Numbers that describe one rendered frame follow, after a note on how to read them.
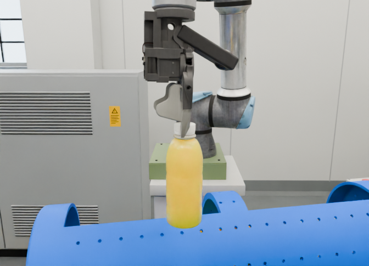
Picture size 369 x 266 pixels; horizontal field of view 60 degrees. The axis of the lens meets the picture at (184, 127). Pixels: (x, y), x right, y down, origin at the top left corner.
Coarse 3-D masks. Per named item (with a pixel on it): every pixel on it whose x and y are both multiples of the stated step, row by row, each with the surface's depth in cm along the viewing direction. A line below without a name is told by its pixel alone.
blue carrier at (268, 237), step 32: (224, 192) 82; (352, 192) 96; (64, 224) 67; (96, 224) 67; (128, 224) 68; (160, 224) 69; (224, 224) 70; (256, 224) 71; (288, 224) 72; (320, 224) 73; (352, 224) 74; (32, 256) 62; (64, 256) 62; (96, 256) 63; (128, 256) 64; (160, 256) 65; (192, 256) 66; (224, 256) 67; (256, 256) 68; (288, 256) 69; (320, 256) 70; (352, 256) 71
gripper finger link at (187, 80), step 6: (186, 66) 52; (192, 66) 52; (186, 72) 52; (192, 72) 52; (186, 78) 52; (192, 78) 52; (186, 84) 52; (192, 84) 52; (186, 90) 52; (192, 90) 52; (186, 96) 53; (192, 96) 52; (186, 102) 53; (186, 108) 53
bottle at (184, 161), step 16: (176, 144) 57; (192, 144) 56; (176, 160) 56; (192, 160) 56; (176, 176) 57; (192, 176) 57; (176, 192) 57; (192, 192) 57; (176, 208) 58; (192, 208) 58; (176, 224) 58; (192, 224) 58
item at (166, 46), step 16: (144, 16) 52; (160, 16) 51; (176, 16) 51; (192, 16) 52; (144, 32) 54; (160, 32) 53; (176, 32) 53; (144, 48) 53; (160, 48) 51; (176, 48) 54; (192, 48) 54; (144, 64) 56; (160, 64) 52; (176, 64) 53; (192, 64) 53; (160, 80) 52; (176, 80) 53
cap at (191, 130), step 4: (176, 124) 57; (180, 124) 57; (192, 124) 57; (176, 128) 57; (180, 128) 56; (192, 128) 57; (176, 132) 57; (180, 132) 57; (188, 132) 57; (192, 132) 57
